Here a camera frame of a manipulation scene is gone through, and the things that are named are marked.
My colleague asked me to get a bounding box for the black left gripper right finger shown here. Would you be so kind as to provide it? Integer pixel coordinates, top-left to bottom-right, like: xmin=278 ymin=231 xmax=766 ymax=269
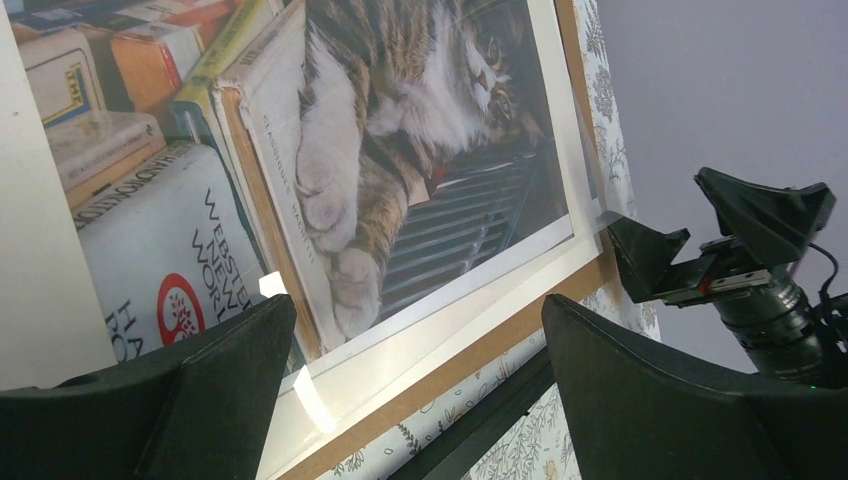
xmin=541 ymin=294 xmax=847 ymax=479

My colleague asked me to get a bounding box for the white mat board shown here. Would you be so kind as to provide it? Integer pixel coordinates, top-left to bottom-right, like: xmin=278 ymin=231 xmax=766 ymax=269
xmin=1 ymin=1 xmax=602 ymax=479

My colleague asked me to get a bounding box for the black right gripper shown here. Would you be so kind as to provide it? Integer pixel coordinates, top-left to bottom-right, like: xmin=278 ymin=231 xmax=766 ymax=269
xmin=598 ymin=167 xmax=847 ymax=388

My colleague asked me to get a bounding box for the cat photo print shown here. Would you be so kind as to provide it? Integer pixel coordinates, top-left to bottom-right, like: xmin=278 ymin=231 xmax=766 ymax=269
xmin=9 ymin=1 xmax=572 ymax=362

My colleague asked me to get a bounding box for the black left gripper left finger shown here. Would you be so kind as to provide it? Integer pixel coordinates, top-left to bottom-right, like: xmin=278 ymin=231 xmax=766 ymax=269
xmin=1 ymin=295 xmax=297 ymax=479

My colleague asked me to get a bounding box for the black picture frame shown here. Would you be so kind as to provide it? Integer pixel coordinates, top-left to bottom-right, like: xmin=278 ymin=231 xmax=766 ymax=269
xmin=390 ymin=347 xmax=555 ymax=480

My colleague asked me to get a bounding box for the floral table cloth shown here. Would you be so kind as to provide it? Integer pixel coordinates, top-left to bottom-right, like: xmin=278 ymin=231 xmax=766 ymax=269
xmin=310 ymin=1 xmax=660 ymax=479

